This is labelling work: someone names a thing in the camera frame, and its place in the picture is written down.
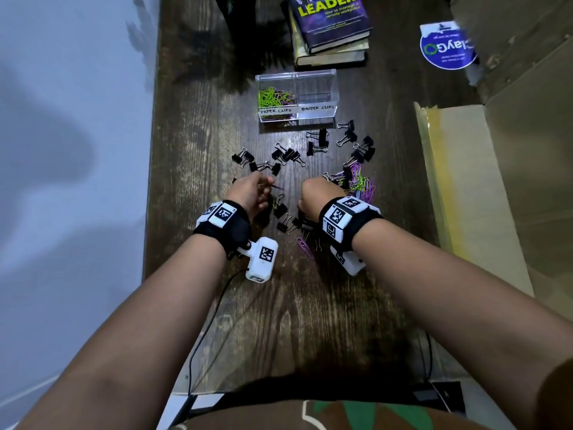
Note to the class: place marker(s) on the person's left hand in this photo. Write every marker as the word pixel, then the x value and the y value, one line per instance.
pixel 248 192

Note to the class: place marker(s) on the person's right hand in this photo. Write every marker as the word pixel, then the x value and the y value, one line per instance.
pixel 320 194

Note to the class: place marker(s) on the pile of black binder clips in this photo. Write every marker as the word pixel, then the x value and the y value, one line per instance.
pixel 322 138

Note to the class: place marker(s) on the bunch of sorted paper clips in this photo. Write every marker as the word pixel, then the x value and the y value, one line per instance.
pixel 273 98

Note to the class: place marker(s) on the clear two-compartment plastic box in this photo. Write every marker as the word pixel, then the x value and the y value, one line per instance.
pixel 318 89

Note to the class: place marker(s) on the person's right forearm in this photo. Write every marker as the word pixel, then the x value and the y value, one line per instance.
pixel 470 309

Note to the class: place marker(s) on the person's left forearm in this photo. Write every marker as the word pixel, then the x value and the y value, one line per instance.
pixel 134 349

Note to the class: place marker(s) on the large brown cardboard box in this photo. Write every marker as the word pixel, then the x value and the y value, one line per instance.
pixel 528 85

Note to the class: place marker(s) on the black right wristband white markers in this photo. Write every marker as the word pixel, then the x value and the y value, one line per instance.
pixel 349 219

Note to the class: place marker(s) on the black wristband white markers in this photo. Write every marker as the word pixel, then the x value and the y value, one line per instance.
pixel 349 219
pixel 228 228

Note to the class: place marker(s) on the black left wristband white markers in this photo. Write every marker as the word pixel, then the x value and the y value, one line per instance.
pixel 228 228

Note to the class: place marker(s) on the tan book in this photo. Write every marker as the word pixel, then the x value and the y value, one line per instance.
pixel 333 58

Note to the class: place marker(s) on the yellowish cardboard sheet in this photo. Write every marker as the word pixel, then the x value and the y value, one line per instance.
pixel 479 197

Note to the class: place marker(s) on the purple hardcover book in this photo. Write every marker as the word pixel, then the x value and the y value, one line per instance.
pixel 331 17

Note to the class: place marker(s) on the green potted artificial plant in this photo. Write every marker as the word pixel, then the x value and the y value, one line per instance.
pixel 237 13

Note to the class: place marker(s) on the blue round sticker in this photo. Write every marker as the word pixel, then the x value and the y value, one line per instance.
pixel 447 49

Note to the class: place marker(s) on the black metal table leg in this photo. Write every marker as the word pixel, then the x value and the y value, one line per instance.
pixel 183 412

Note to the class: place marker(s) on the black blue bag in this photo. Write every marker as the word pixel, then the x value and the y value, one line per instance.
pixel 443 394

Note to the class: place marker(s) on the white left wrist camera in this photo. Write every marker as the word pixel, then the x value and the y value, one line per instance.
pixel 262 259

